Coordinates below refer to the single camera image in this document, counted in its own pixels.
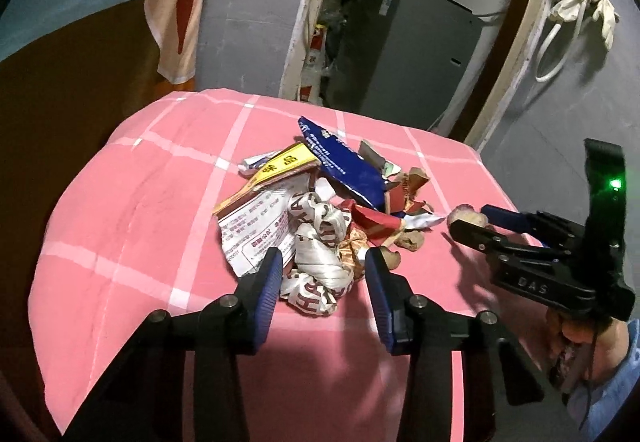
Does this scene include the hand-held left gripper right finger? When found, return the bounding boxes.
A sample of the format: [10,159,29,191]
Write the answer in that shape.
[364,249,546,442]

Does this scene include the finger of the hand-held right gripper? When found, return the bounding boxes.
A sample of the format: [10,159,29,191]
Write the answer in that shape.
[450,220,548,260]
[480,204,581,245]

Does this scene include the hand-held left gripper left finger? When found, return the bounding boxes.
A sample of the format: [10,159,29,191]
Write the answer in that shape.
[65,247,286,442]

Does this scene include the silver foil wrapper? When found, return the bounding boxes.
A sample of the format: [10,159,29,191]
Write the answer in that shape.
[402,212,447,231]

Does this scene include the white printed paper packet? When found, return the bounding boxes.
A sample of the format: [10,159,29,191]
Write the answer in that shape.
[212,169,321,278]

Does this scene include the white wrapper with red letters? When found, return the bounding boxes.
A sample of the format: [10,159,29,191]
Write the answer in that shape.
[279,177,367,319]

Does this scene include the brown wrapper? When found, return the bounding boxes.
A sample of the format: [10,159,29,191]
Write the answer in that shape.
[389,167,437,219]

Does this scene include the brown torn cardboard piece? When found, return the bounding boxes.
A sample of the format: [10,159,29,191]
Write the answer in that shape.
[359,139,402,179]

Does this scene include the small white wrapper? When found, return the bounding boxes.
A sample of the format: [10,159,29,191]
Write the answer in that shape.
[238,153,279,176]

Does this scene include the yellow wrapper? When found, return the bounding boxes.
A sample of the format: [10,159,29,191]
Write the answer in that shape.
[249,143,322,188]

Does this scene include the blue snack wrapper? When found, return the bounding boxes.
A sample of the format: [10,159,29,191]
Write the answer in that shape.
[297,117,397,214]

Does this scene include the person's right forearm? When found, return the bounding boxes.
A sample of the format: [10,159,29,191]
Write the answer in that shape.
[567,319,640,442]

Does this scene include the person's right hand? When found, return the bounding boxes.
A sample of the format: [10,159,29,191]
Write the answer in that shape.
[547,309,635,375]

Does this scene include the pink checked blanket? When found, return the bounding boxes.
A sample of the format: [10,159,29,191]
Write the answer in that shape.
[27,89,551,442]

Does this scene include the grey appliance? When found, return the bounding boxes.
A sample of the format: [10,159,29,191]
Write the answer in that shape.
[320,0,489,131]

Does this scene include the white cloth bag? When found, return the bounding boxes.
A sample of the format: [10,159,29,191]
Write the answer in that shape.
[547,0,621,51]

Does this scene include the white sack with red print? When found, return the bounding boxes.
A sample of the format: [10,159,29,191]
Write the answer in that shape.
[299,22,330,104]

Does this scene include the brown wooden cabinet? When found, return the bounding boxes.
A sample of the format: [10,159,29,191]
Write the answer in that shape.
[0,0,201,253]

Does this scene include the red and cream striped towel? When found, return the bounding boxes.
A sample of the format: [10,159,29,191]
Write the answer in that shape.
[144,0,213,85]

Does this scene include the white hose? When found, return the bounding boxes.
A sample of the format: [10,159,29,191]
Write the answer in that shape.
[535,0,587,83]

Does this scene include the cream door frame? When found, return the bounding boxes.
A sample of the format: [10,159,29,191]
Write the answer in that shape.
[279,0,562,154]

